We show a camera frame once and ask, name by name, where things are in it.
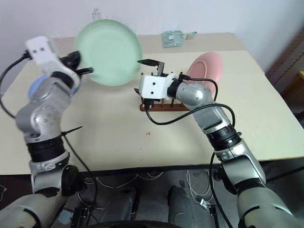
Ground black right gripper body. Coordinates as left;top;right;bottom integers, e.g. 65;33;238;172
155;62;167;77

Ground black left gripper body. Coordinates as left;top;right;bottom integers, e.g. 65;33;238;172
59;52;83;72

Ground green plate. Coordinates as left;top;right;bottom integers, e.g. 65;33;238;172
74;19;143;87

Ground wooden dish rack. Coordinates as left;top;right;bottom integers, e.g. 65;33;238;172
139;70;191;112

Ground blue plate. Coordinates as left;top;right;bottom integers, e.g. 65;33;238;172
28;76;48;101

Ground pink plate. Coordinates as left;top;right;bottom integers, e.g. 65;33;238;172
187;52;224;85

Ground black zip tie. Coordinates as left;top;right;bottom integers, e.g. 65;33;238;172
61;126;84;137

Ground dark rounded robot leg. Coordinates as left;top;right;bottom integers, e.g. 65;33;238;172
111;187;141;223
167;186;194;223

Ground dark woven furniture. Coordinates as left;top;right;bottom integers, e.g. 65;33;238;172
264;28;304;100

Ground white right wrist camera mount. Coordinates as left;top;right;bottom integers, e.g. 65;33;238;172
139;73;177;99

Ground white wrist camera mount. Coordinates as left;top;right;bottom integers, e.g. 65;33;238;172
139;73;177;99
25;36;80;89

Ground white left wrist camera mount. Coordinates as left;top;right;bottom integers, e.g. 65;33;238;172
25;36;80;89

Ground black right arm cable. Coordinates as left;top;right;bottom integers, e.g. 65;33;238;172
144;73;237;228

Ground clear wall hook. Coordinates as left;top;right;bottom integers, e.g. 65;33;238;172
92;7;102;21

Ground white floor cable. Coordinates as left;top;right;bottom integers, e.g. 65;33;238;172
186;169;216;209

